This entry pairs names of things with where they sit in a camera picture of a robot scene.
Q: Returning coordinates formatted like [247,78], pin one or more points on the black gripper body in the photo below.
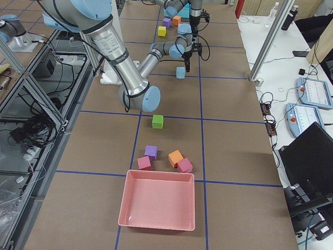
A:
[194,20]
[187,55]

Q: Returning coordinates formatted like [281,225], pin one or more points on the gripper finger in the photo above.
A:
[187,64]

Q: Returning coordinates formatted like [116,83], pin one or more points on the light blue block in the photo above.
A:
[180,72]

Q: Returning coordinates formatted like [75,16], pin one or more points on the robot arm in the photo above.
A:
[95,19]
[173,7]

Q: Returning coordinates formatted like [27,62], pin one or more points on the cyan plastic bin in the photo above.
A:
[185,11]

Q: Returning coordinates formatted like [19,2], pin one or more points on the orange foam block near cyan bin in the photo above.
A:
[176,20]

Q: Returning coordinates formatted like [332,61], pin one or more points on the purple foam block near cyan bin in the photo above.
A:
[166,22]

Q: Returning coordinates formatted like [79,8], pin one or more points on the yellow foam block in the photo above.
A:
[162,30]

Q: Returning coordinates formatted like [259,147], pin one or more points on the green foam block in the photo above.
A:
[157,121]

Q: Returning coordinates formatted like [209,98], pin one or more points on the white pillar with base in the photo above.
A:
[114,75]

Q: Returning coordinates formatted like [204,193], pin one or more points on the black water bottle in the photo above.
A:
[290,18]

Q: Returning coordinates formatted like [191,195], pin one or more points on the purple foam block near red bin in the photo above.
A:
[151,151]

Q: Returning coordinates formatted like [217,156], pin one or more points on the orange foam block near red bin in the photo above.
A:
[174,157]

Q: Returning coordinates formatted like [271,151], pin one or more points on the black smartphone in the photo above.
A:
[300,53]

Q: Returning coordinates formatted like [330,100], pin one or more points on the magenta foam block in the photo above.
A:
[185,166]

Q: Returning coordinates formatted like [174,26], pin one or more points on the dark pink foam block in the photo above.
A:
[144,163]

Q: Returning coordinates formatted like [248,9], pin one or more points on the teach pendant near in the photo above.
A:
[300,116]

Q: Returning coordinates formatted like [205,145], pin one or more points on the teach pendant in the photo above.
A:
[314,92]
[300,116]

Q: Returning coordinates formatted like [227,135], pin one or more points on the teach pendant far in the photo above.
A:
[314,92]

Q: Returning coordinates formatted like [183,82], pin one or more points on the red plastic bin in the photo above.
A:
[158,200]

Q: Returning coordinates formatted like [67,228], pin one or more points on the black laptop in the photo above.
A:
[308,159]

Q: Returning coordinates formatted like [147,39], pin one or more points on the aluminium frame post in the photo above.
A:
[274,21]

